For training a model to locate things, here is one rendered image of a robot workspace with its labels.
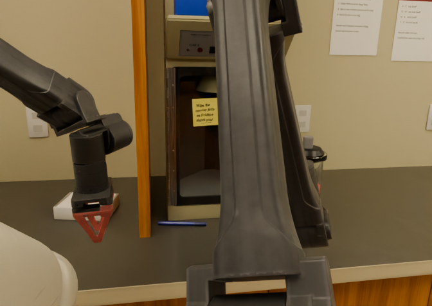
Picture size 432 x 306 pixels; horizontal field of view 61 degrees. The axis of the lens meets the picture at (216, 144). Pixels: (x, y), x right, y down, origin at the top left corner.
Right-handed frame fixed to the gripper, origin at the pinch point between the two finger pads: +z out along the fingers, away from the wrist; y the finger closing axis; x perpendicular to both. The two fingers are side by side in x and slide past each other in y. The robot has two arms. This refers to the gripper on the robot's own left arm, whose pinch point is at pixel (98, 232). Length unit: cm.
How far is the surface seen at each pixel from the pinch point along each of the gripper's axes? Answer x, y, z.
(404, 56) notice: -122, 69, -27
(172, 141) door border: -18.6, 31.6, -8.1
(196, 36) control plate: -25, 25, -36
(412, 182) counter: -114, 47, 21
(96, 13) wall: 1, 78, -44
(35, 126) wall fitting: 27, 78, -5
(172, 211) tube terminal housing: -17.6, 32.4, 13.5
